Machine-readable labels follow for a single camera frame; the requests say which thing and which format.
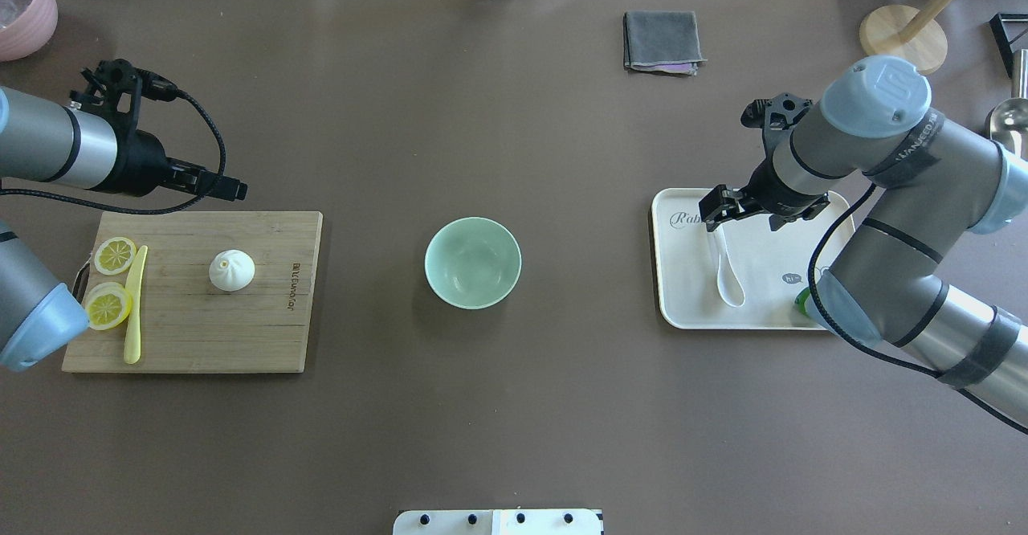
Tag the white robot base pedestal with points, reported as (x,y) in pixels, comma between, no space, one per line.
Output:
(557,520)

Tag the bamboo cutting board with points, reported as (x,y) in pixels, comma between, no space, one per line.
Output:
(188,326)

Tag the white ceramic spoon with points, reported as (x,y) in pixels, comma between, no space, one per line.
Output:
(727,283)

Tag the wooden mug tree stand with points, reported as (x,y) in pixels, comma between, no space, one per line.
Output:
(908,33)

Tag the mint green bowl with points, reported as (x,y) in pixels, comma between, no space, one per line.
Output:
(473,263)

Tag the metal scoop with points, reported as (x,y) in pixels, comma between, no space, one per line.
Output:
(1007,122)

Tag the white steamed bun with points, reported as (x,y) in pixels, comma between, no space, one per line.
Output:
(231,270)

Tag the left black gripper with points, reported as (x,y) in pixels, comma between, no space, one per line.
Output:
(142,165)

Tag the yellow plastic knife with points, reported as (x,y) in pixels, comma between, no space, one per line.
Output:
(133,286)

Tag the cream rectangular serving tray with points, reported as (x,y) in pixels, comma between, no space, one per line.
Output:
(772,266)

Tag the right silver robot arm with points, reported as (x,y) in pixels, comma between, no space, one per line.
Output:
(938,181)

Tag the single lemon slice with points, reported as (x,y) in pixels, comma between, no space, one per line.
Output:
(114,256)

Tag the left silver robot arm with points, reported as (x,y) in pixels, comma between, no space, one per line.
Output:
(93,148)

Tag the pink ribbed bowl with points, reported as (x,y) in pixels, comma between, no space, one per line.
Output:
(29,30)

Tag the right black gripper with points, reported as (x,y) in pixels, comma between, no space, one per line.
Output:
(781,198)

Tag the grey folded cloth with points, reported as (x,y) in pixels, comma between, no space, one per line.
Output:
(662,41)

